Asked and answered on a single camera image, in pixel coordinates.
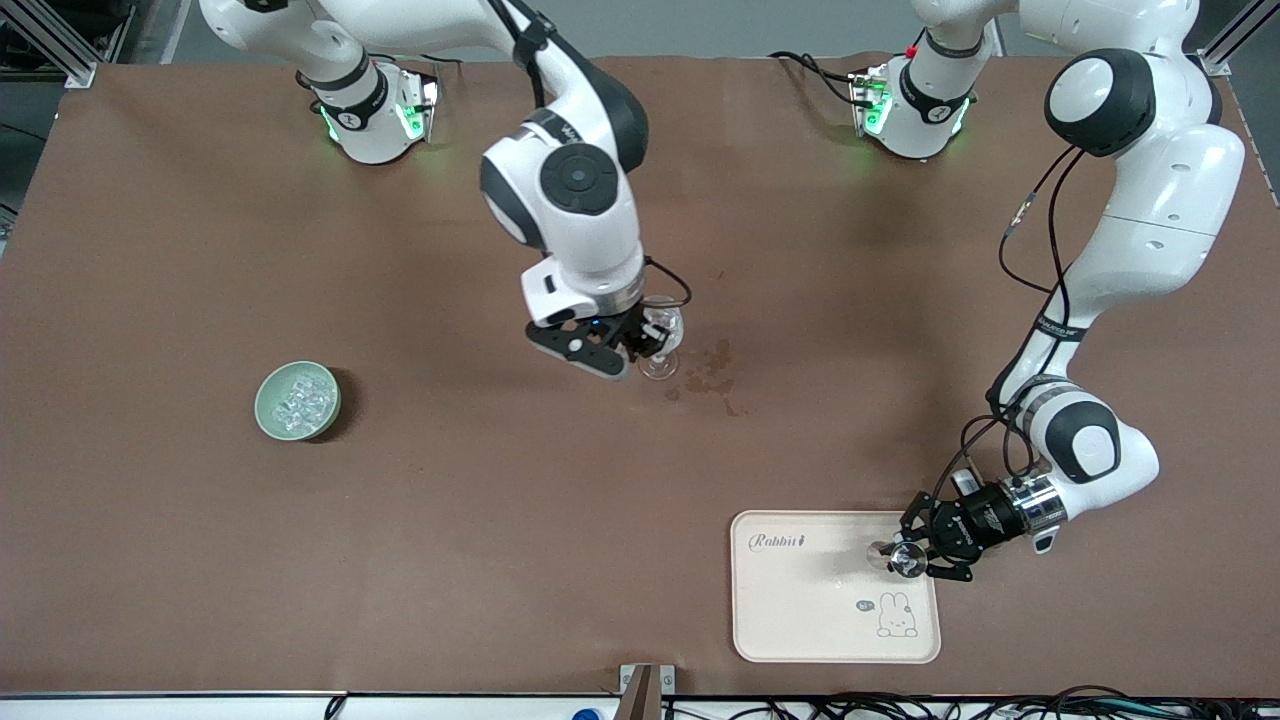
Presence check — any pile of clear ice cubes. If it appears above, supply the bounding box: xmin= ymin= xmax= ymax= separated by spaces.
xmin=272 ymin=370 xmax=336 ymax=436

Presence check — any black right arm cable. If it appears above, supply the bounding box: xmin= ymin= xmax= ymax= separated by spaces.
xmin=485 ymin=0 xmax=694 ymax=313

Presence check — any grey metal edge bracket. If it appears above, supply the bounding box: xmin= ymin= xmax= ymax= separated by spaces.
xmin=619 ymin=664 xmax=677 ymax=720

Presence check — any aluminium frame profile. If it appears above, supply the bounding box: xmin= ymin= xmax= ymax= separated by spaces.
xmin=1198 ymin=0 xmax=1280 ymax=79
xmin=0 ymin=0 xmax=98 ymax=89

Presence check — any bundle of black cables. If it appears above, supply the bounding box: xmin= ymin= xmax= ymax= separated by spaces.
xmin=660 ymin=685 xmax=1280 ymax=720

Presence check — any pale green bowl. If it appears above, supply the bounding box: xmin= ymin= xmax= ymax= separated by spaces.
xmin=254 ymin=361 xmax=343 ymax=442

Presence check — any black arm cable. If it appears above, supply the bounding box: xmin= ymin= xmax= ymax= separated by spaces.
xmin=485 ymin=0 xmax=694 ymax=313
xmin=935 ymin=145 xmax=1089 ymax=501

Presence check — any clear stemmed wine glass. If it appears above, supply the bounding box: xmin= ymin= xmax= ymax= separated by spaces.
xmin=632 ymin=295 xmax=687 ymax=382

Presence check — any brown upright bar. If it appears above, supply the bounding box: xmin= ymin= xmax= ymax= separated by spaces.
xmin=622 ymin=665 xmax=658 ymax=720

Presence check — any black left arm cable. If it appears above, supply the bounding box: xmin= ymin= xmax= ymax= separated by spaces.
xmin=935 ymin=145 xmax=1089 ymax=501

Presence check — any brown table cover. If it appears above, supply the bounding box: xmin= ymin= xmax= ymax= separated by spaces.
xmin=0 ymin=52 xmax=1280 ymax=698

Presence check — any black left base cable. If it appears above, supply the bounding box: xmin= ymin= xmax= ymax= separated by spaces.
xmin=768 ymin=50 xmax=863 ymax=109

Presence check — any cream tray with rabbit print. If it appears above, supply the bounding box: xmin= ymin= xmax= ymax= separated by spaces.
xmin=730 ymin=510 xmax=943 ymax=665

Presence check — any silver metal jigger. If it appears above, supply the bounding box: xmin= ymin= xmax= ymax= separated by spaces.
xmin=867 ymin=538 xmax=928 ymax=580

